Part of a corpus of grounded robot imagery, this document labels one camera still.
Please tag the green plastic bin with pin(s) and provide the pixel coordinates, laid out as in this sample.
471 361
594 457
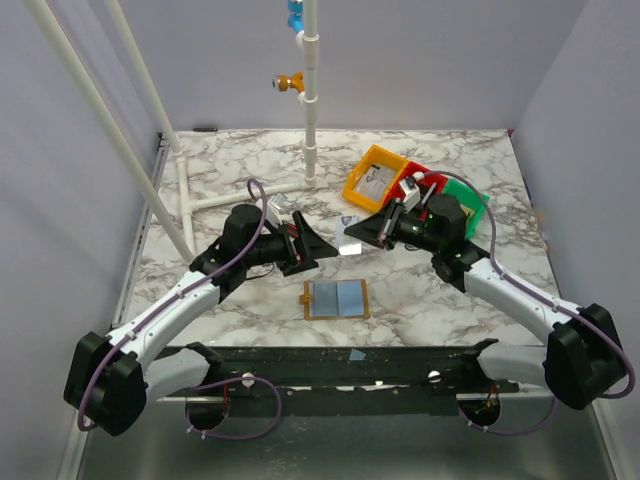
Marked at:
470 202

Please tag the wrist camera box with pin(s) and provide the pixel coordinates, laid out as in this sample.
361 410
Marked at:
410 187
274 209

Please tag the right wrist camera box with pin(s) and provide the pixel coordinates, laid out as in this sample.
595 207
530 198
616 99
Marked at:
410 187

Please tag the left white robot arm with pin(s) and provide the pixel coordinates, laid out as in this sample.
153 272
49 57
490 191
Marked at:
113 376

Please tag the mustard yellow card holder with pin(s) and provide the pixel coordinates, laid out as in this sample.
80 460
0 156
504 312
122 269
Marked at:
335 299

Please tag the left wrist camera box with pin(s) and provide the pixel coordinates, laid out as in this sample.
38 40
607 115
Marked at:
274 209

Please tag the red black utility knife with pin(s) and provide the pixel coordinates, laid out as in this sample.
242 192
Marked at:
293 236

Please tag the orange camera on pole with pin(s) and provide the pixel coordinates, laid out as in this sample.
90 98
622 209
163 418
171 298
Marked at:
283 83

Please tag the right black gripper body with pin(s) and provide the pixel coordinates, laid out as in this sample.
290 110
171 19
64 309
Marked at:
388 229

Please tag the yellow plastic bin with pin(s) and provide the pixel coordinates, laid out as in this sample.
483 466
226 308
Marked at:
375 155

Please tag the black mounting rail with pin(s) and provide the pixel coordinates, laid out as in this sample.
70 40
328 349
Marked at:
344 381

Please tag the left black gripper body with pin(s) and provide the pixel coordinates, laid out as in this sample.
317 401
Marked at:
292 245

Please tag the white PVC pipe frame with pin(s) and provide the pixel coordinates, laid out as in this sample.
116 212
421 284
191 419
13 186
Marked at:
182 239

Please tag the red plastic bin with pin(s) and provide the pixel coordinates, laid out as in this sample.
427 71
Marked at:
432 184

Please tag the cards in yellow bin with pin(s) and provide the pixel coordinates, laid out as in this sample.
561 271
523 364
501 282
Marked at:
375 181

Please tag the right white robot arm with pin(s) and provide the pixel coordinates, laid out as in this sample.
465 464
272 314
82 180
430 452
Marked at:
579 356

